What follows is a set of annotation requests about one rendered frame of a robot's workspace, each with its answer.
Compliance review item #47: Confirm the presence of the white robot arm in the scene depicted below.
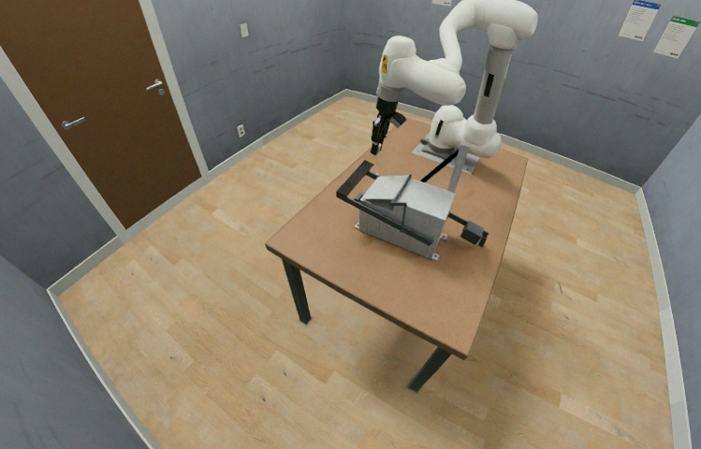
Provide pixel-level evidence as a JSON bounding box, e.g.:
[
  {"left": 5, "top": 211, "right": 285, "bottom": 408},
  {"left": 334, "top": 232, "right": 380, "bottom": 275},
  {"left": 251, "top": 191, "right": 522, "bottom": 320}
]
[{"left": 377, "top": 0, "right": 538, "bottom": 160}]

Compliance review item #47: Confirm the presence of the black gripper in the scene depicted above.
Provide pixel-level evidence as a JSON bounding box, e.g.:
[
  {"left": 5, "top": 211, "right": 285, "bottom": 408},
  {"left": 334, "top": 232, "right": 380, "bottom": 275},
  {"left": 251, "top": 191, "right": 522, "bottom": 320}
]
[{"left": 370, "top": 97, "right": 399, "bottom": 155}]

